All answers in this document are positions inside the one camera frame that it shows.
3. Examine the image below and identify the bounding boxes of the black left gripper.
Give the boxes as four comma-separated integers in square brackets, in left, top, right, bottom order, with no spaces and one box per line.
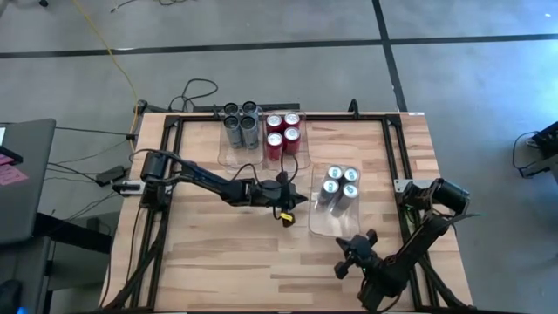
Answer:
[248,172,310,229]

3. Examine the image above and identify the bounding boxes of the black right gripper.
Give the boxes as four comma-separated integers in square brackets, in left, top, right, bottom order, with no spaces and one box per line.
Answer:
[333,229,380,280]

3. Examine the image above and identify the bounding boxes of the clear plastic bin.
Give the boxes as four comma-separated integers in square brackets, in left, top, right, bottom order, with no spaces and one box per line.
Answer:
[307,163,362,239]
[261,109,312,172]
[216,104,266,170]

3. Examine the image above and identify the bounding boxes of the black power adapter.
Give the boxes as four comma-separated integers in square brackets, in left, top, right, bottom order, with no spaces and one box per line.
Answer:
[94,165,127,187]

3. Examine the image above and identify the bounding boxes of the black equipment box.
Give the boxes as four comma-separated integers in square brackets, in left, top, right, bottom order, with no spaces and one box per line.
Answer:
[514,120,558,180]

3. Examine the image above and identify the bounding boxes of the dark equipment cart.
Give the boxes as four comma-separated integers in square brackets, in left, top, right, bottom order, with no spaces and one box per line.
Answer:
[0,211,112,314]

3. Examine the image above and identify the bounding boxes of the grey side desk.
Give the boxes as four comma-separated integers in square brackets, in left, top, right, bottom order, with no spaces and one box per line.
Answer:
[0,117,58,246]

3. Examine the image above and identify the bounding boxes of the pink sticky note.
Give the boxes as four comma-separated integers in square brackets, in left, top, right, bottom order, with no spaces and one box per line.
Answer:
[0,164,30,188]

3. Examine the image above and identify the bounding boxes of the black aluminium table frame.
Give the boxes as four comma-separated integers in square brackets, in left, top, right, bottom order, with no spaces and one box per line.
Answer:
[102,111,474,314]

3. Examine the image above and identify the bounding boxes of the looped black cable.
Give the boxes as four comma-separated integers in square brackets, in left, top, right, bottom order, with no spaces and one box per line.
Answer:
[167,78,219,113]

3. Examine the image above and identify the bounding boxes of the black floor cable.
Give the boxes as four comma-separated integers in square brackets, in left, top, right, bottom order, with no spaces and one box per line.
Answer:
[55,125,137,141]

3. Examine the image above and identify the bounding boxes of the yellow cable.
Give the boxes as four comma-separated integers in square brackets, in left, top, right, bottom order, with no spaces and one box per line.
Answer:
[71,0,141,121]

